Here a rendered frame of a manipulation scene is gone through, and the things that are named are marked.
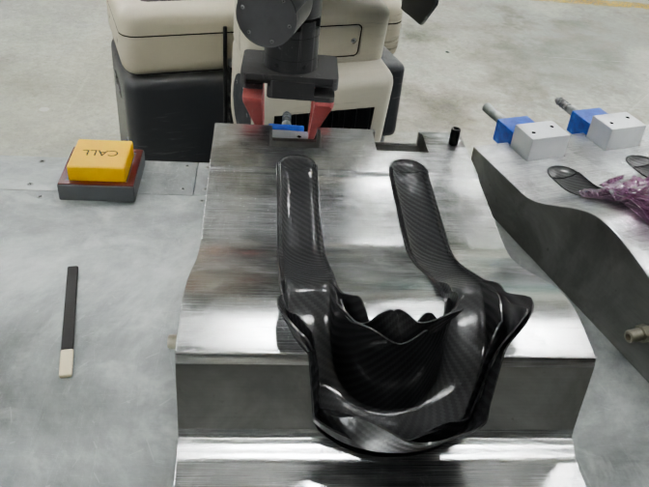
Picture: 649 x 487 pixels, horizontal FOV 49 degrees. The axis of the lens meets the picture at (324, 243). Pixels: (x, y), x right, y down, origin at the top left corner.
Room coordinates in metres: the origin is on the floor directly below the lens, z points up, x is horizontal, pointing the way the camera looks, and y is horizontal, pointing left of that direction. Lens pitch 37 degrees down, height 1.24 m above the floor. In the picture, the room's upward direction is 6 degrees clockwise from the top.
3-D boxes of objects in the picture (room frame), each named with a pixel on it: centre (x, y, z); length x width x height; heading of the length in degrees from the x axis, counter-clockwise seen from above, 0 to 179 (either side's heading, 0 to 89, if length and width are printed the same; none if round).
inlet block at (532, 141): (0.78, -0.21, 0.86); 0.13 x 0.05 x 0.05; 24
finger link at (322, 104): (0.73, 0.04, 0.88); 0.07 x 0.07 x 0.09; 4
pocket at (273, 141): (0.65, 0.04, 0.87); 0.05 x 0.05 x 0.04; 7
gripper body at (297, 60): (0.73, 0.05, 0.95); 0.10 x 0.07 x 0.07; 94
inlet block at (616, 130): (0.83, -0.31, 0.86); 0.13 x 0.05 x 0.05; 24
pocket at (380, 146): (0.67, -0.07, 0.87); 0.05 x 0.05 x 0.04; 7
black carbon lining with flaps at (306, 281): (0.45, -0.04, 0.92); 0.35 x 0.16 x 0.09; 7
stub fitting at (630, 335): (0.46, -0.27, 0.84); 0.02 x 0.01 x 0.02; 114
